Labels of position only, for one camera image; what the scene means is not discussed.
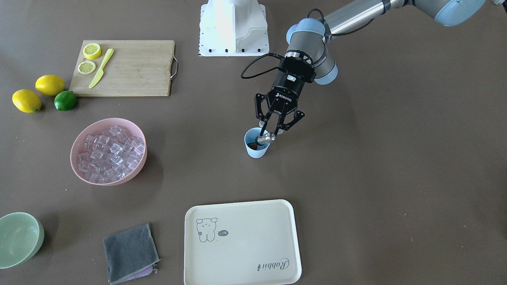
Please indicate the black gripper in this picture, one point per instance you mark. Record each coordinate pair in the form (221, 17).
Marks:
(283, 92)

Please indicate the steel muddler black tip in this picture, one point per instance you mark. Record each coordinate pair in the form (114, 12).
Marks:
(266, 138)

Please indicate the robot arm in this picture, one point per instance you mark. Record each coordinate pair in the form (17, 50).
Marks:
(307, 60)

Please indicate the light blue cup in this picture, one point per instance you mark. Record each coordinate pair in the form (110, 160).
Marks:
(250, 137)

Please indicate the clear ice cubes pile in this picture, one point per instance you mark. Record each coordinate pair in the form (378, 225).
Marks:
(109, 155)

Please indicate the cream rabbit serving tray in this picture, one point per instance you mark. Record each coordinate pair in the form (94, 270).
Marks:
(243, 243)

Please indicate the pink bowl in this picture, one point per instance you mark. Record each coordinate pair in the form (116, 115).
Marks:
(104, 124)

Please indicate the wooden cutting board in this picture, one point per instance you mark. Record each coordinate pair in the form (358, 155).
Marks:
(136, 68)

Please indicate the yellow plastic knife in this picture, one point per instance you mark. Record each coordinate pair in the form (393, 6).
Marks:
(100, 72)

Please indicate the lemon half near knife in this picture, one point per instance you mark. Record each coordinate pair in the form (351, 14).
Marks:
(86, 67)

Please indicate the lemon half at edge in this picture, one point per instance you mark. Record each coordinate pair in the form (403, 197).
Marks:
(92, 51)

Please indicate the grey folded cloth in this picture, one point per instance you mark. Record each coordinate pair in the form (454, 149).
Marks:
(130, 254)

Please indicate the green lime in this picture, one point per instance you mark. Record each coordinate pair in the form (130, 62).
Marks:
(65, 101)

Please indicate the whole yellow lemon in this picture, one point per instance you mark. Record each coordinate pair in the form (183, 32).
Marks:
(50, 85)
(26, 101)

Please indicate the green bowl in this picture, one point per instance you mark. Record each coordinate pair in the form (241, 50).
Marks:
(21, 236)

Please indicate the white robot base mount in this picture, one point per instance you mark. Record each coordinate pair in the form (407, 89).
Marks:
(233, 28)

